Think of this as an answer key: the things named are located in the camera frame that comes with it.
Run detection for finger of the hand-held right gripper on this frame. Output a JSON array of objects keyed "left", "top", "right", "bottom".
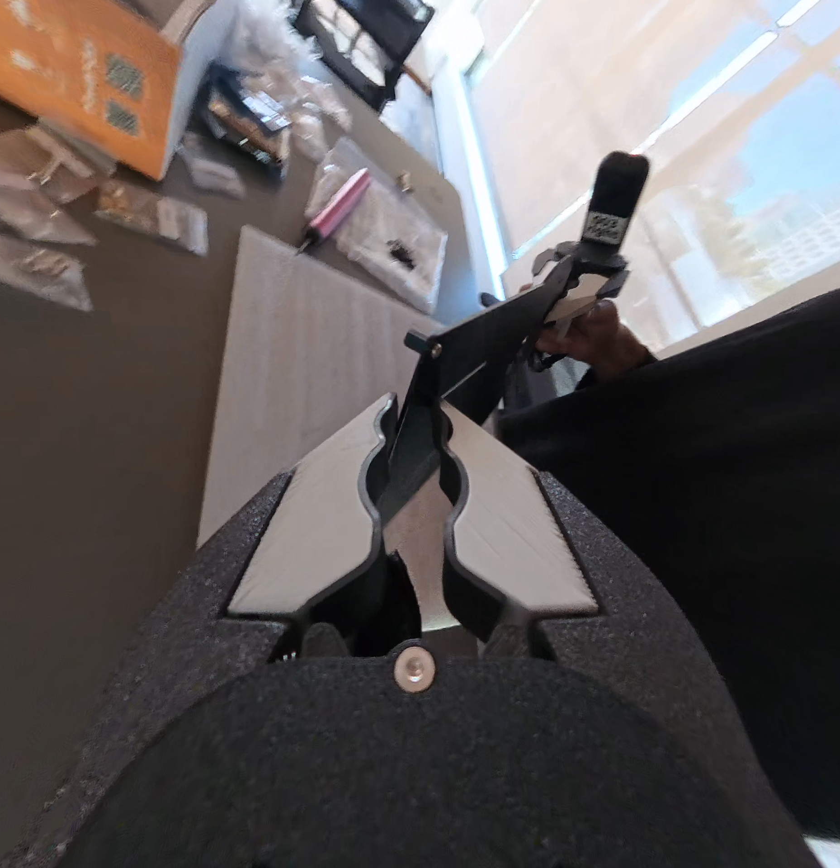
[{"left": 547, "top": 274, "right": 615, "bottom": 321}]

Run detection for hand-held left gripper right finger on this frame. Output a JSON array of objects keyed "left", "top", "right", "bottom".
[{"left": 434, "top": 400, "right": 599, "bottom": 627}]

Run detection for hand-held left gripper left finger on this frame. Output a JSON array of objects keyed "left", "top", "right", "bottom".
[{"left": 227, "top": 391, "right": 401, "bottom": 621}]

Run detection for black metal plate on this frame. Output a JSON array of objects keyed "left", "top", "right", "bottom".
[{"left": 376, "top": 256, "right": 576, "bottom": 524}]

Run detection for person's right forearm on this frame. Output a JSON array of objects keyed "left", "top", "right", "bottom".
[{"left": 576, "top": 283, "right": 840, "bottom": 489}]

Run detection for dark grey desk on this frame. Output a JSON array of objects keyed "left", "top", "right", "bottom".
[{"left": 0, "top": 88, "right": 502, "bottom": 868}]

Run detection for person's right hand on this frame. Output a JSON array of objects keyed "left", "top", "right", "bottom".
[{"left": 537, "top": 300, "right": 656, "bottom": 382}]

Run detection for window with roller blinds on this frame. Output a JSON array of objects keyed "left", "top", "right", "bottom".
[{"left": 434, "top": 0, "right": 840, "bottom": 355}]

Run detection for white foam sheet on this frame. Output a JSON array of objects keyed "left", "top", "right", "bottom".
[{"left": 198, "top": 225, "right": 477, "bottom": 632}]

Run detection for large clear plastic bag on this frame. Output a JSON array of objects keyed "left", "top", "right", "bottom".
[{"left": 305, "top": 136, "right": 451, "bottom": 315}]

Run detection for pink electric screwdriver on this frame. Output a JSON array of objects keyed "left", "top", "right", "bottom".
[{"left": 294, "top": 168, "right": 372, "bottom": 256}]

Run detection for black wooden chair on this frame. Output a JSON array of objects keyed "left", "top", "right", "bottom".
[{"left": 291, "top": 0, "right": 436, "bottom": 113}]

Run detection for dark foil parts bag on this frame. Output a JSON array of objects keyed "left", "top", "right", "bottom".
[{"left": 203, "top": 64, "right": 293, "bottom": 179}]

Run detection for scattered small hardware bags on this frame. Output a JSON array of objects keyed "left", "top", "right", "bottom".
[{"left": 0, "top": 125, "right": 245, "bottom": 314}]

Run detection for orange cardboard box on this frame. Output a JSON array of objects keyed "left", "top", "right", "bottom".
[{"left": 0, "top": 0, "right": 239, "bottom": 182}]

